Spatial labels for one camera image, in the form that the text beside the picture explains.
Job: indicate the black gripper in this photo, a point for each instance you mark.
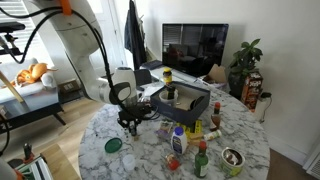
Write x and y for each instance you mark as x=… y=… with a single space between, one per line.
x=135 y=112

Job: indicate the green toy car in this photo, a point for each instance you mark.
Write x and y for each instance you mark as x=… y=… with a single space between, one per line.
x=133 y=130

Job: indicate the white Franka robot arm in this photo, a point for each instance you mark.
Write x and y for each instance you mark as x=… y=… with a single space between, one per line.
x=76 y=36

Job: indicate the orange stuffed toy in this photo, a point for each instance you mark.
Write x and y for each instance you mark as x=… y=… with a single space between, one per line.
x=30 y=75

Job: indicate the green plastic lid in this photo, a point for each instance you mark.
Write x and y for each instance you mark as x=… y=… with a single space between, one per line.
x=113 y=145

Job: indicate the purple snack packet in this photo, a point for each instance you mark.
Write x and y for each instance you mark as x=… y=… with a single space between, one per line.
x=165 y=128

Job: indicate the clear plastic cup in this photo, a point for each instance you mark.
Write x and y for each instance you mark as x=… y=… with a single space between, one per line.
x=129 y=162

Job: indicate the white cup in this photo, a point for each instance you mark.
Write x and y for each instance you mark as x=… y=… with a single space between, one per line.
x=163 y=98

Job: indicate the white paper sheet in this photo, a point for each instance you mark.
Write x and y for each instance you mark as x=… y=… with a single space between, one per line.
x=153 y=89

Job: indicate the dark blue cardboard box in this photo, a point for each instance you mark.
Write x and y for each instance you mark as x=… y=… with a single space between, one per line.
x=180 y=115

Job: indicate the white bottle blue cap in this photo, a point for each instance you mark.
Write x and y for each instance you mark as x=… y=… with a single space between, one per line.
x=179 y=143

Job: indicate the dark glass bottle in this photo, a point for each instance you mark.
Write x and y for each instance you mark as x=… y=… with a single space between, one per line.
x=170 y=91

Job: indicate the grey chair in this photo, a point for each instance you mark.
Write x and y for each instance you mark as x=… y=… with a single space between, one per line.
x=145 y=76

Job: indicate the small red capped jar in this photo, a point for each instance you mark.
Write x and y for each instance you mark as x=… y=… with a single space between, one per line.
x=173 y=164

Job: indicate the yellow jar black cap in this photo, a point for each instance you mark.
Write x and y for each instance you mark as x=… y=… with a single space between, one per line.
x=167 y=77

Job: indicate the long wooden block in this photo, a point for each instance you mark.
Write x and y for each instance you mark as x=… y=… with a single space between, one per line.
x=195 y=137

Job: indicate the dark blue flat book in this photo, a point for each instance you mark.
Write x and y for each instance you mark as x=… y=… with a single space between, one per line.
x=151 y=64

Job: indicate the black round object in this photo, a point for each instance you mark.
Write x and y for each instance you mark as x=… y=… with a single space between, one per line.
x=196 y=102

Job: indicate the white low tv stand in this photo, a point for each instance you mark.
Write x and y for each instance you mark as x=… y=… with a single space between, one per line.
x=181 y=76

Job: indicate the brown box with label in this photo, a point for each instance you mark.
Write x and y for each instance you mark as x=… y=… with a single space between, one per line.
x=68 y=86

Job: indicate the green glass bottle red cap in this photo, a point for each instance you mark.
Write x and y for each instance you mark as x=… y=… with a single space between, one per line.
x=201 y=165

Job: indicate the small white bottle green cap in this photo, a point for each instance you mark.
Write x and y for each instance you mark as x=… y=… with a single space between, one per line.
x=212 y=135

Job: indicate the brown sauce bottle red cap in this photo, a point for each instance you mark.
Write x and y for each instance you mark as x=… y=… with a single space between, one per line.
x=215 y=120

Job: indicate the dark hanging coat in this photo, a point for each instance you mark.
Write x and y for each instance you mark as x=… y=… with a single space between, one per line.
x=133 y=36

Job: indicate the open brown cardboard box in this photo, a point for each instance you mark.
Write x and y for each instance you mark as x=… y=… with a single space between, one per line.
x=216 y=75

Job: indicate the black flat screen television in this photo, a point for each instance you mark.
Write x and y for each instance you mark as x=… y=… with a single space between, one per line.
x=195 y=50

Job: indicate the open green tin can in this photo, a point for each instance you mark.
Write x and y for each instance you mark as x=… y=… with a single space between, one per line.
x=230 y=168

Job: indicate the green white striped object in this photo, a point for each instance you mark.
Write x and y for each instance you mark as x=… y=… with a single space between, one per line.
x=33 y=170

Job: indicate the black red clamp tool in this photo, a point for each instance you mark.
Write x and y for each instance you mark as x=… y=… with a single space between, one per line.
x=27 y=151

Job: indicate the dark plant pot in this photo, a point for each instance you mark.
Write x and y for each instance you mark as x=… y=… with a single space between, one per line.
x=236 y=86

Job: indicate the orange Jenga box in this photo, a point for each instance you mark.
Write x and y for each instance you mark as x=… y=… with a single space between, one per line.
x=251 y=90

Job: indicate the wooden slat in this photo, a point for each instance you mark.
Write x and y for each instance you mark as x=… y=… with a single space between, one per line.
x=11 y=86

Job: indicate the white canister black lid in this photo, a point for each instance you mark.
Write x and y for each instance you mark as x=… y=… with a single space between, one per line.
x=261 y=108

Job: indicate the green leafy plant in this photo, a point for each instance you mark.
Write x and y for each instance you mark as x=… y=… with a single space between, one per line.
x=246 y=58

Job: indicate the white floor vent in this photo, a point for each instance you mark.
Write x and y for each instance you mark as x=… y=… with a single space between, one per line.
x=314 y=166

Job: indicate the grey daybed black frame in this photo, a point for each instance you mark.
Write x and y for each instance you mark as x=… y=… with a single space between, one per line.
x=20 y=96

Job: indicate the black camera stand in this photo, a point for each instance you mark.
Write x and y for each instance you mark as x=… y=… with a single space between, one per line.
x=11 y=26

